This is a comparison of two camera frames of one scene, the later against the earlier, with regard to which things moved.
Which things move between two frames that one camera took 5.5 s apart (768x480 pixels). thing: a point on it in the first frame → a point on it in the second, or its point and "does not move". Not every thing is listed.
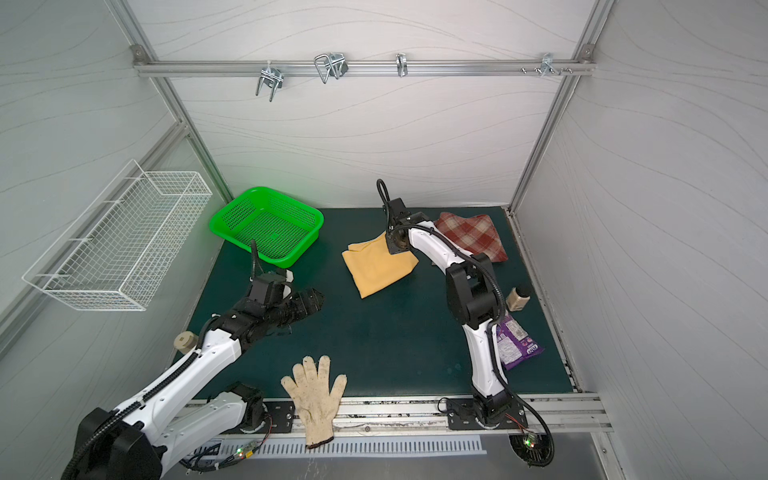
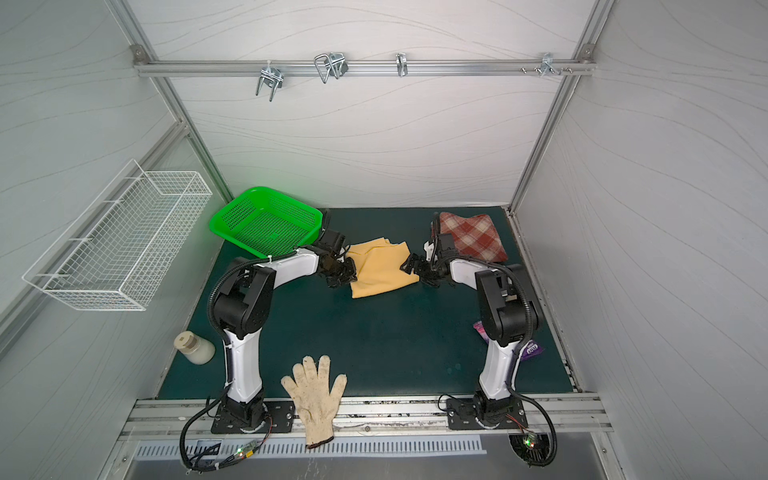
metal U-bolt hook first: (273, 77) does not move
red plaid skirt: (475, 233) does not move
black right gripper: (394, 238) → (422, 268)
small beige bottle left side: (185, 341) does not move
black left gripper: (304, 310) → (351, 275)
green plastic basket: (279, 228) does not move
